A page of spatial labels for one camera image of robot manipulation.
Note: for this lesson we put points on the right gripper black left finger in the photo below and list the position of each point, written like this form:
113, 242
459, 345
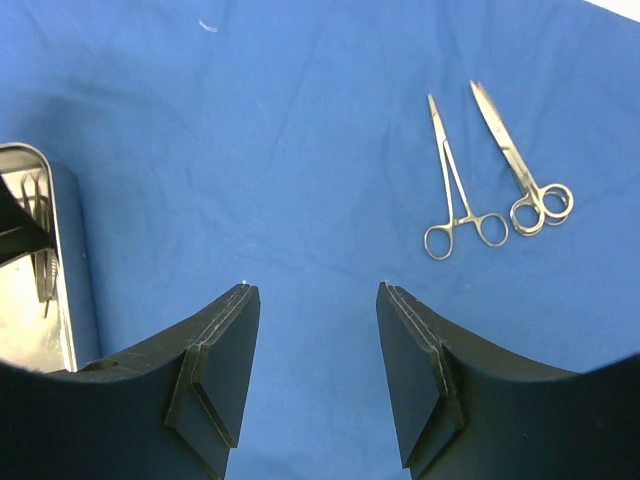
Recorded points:
168, 407

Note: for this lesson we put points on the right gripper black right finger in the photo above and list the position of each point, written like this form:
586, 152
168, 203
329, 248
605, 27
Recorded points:
466, 408

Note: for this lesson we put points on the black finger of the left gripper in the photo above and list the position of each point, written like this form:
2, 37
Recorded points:
22, 233

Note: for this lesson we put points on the steel tweezers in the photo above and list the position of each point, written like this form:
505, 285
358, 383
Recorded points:
45, 262

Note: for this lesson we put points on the steel instrument tray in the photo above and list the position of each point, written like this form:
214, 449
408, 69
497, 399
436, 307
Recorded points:
48, 320

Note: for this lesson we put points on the steel clamp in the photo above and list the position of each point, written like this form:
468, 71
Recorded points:
459, 209

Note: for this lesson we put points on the steel forceps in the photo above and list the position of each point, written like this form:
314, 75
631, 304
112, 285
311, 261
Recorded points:
533, 194

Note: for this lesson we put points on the blue surgical cloth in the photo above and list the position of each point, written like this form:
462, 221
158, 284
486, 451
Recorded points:
289, 145

